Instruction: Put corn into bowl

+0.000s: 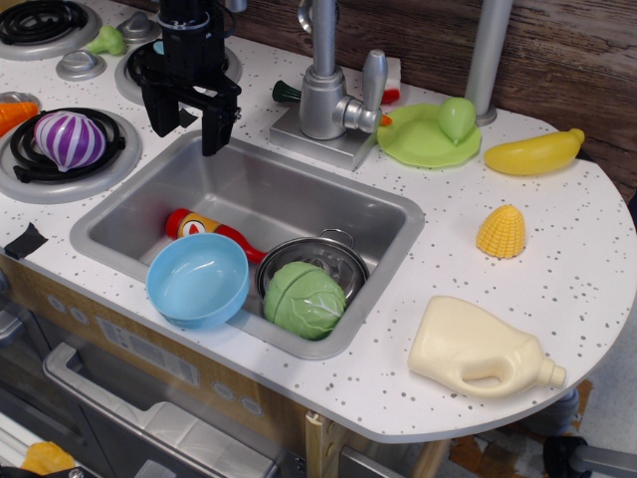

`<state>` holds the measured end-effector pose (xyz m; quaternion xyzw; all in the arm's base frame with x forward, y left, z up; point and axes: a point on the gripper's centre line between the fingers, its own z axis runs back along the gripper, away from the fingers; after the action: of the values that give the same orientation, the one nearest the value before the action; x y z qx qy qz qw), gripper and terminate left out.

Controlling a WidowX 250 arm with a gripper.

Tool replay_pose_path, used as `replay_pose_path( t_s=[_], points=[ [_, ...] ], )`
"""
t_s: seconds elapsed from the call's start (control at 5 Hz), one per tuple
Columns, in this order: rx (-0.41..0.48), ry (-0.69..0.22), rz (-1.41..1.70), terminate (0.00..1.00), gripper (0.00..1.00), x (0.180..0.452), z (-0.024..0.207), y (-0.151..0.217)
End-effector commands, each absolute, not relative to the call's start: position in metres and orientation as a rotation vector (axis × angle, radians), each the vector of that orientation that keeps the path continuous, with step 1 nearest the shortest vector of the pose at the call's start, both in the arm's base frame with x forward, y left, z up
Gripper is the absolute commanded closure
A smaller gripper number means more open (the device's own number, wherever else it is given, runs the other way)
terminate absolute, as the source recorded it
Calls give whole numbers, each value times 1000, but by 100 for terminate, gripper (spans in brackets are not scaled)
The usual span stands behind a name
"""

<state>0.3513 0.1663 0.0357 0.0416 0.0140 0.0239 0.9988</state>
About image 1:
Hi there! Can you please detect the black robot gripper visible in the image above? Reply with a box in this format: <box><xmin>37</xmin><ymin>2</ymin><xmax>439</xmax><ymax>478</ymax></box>
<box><xmin>137</xmin><ymin>11</ymin><xmax>241</xmax><ymax>156</ymax></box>

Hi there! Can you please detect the yellow toy corn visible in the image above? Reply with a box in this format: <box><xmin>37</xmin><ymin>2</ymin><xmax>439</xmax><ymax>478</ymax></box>
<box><xmin>476</xmin><ymin>204</ymin><xmax>527</xmax><ymax>259</ymax></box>

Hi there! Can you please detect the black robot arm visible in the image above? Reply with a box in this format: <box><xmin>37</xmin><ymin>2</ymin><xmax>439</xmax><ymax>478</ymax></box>
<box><xmin>129</xmin><ymin>1</ymin><xmax>241</xmax><ymax>156</ymax></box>

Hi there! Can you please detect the light blue plastic bowl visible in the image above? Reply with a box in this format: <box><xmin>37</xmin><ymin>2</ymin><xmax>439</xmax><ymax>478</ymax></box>
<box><xmin>145</xmin><ymin>233</ymin><xmax>249</xmax><ymax>329</ymax></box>

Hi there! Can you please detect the back right stove burner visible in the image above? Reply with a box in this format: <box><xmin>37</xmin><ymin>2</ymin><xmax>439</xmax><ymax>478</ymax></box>
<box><xmin>114</xmin><ymin>40</ymin><xmax>243</xmax><ymax>106</ymax></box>

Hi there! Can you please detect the stove burner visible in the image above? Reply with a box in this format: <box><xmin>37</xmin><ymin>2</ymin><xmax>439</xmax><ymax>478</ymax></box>
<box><xmin>1</xmin><ymin>1</ymin><xmax>102</xmax><ymax>61</ymax></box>
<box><xmin>114</xmin><ymin>40</ymin><xmax>243</xmax><ymax>106</ymax></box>
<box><xmin>1</xmin><ymin>108</ymin><xmax>142</xmax><ymax>204</ymax></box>

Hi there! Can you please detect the green toy vegetable stem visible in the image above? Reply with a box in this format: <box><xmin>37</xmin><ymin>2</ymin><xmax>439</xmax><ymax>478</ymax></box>
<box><xmin>272</xmin><ymin>81</ymin><xmax>302</xmax><ymax>103</ymax></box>

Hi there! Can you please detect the grey rear stove knob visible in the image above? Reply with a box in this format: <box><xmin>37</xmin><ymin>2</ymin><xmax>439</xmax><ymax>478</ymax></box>
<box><xmin>116</xmin><ymin>12</ymin><xmax>161</xmax><ymax>44</ymax></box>

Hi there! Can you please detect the grey stove knob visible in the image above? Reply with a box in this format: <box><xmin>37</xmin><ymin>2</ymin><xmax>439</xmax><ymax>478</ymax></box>
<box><xmin>56</xmin><ymin>50</ymin><xmax>106</xmax><ymax>82</ymax></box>
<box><xmin>116</xmin><ymin>12</ymin><xmax>161</xmax><ymax>44</ymax></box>

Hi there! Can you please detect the red toy ketchup bottle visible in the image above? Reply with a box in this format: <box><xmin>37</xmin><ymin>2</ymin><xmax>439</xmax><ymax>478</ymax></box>
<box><xmin>164</xmin><ymin>208</ymin><xmax>267</xmax><ymax>264</ymax></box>

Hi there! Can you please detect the green toy broccoli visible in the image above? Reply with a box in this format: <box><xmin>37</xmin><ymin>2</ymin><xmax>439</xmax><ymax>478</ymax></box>
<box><xmin>86</xmin><ymin>25</ymin><xmax>126</xmax><ymax>56</ymax></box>

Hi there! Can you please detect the stainless steel sink basin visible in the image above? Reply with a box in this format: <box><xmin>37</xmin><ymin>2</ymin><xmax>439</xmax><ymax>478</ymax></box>
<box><xmin>71</xmin><ymin>132</ymin><xmax>425</xmax><ymax>359</ymax></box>

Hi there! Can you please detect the purple striped toy onion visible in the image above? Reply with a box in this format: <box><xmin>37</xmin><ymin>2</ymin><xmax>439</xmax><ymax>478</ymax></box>
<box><xmin>34</xmin><ymin>111</ymin><xmax>106</xmax><ymax>172</ymax></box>

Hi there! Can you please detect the silver toy faucet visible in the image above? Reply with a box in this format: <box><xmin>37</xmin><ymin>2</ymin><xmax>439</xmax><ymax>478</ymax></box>
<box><xmin>270</xmin><ymin>1</ymin><xmax>388</xmax><ymax>171</ymax></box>

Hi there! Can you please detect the front left stove burner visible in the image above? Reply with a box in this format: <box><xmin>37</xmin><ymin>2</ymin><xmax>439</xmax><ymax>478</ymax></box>
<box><xmin>1</xmin><ymin>108</ymin><xmax>142</xmax><ymax>204</ymax></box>

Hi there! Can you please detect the orange toy carrot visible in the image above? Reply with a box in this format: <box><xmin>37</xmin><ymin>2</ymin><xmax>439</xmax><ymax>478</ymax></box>
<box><xmin>0</xmin><ymin>102</ymin><xmax>40</xmax><ymax>136</ymax></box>

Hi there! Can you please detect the back left stove burner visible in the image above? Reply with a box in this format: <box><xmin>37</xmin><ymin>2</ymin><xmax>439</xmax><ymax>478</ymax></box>
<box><xmin>1</xmin><ymin>1</ymin><xmax>102</xmax><ymax>61</ymax></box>

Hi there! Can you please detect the small steel pot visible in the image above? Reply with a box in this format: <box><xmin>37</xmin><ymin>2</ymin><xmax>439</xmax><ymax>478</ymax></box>
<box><xmin>255</xmin><ymin>229</ymin><xmax>370</xmax><ymax>306</ymax></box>

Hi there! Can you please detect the black tape piece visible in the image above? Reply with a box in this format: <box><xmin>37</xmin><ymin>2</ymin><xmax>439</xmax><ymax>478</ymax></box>
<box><xmin>4</xmin><ymin>223</ymin><xmax>48</xmax><ymax>260</ymax></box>

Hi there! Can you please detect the white and red toy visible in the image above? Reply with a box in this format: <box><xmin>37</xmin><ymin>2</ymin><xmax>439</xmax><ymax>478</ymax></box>
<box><xmin>381</xmin><ymin>57</ymin><xmax>401</xmax><ymax>105</ymax></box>

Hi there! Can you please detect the green toy cabbage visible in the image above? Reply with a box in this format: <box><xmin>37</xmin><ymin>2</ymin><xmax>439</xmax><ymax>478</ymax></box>
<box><xmin>264</xmin><ymin>261</ymin><xmax>346</xmax><ymax>341</ymax></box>

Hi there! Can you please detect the light green plastic plate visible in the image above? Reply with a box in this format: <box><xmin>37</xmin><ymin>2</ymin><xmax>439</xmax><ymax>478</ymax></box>
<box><xmin>376</xmin><ymin>104</ymin><xmax>482</xmax><ymax>168</ymax></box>

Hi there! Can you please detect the green toy pear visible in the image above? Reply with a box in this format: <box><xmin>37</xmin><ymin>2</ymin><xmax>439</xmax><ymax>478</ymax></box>
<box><xmin>437</xmin><ymin>98</ymin><xmax>477</xmax><ymax>145</ymax></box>

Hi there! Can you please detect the grey vertical support pole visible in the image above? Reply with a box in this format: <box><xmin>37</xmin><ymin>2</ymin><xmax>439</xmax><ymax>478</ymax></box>
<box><xmin>464</xmin><ymin>0</ymin><xmax>513</xmax><ymax>126</ymax></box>

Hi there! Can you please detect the cream toy detergent bottle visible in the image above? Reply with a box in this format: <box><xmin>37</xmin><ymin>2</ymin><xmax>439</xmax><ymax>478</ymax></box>
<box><xmin>407</xmin><ymin>296</ymin><xmax>566</xmax><ymax>398</ymax></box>

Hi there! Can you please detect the yellow toy banana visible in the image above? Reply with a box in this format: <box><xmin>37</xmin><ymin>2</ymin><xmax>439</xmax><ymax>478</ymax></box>
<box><xmin>484</xmin><ymin>128</ymin><xmax>585</xmax><ymax>175</ymax></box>

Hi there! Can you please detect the yellow object at bottom left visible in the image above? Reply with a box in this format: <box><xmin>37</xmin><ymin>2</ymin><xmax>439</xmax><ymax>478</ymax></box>
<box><xmin>20</xmin><ymin>441</ymin><xmax>76</xmax><ymax>476</ymax></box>

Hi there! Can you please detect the grey oven door handle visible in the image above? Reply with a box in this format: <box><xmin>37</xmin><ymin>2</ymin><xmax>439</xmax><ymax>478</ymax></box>
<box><xmin>44</xmin><ymin>343</ymin><xmax>280</xmax><ymax>477</ymax></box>

